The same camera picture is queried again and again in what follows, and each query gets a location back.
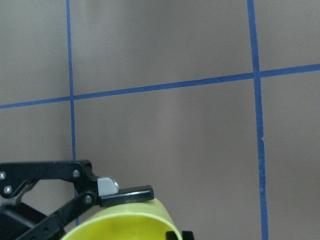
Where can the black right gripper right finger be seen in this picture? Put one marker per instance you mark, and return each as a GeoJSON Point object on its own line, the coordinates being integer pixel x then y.
{"type": "Point", "coordinates": [187, 235]}

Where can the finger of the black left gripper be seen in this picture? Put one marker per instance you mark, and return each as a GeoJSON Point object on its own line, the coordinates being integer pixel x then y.
{"type": "Point", "coordinates": [19, 221]}

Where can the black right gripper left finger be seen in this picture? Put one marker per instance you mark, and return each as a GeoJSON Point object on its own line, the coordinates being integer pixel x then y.
{"type": "Point", "coordinates": [171, 235]}

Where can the yellow plastic cup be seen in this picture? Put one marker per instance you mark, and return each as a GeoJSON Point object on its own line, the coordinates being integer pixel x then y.
{"type": "Point", "coordinates": [148, 220]}

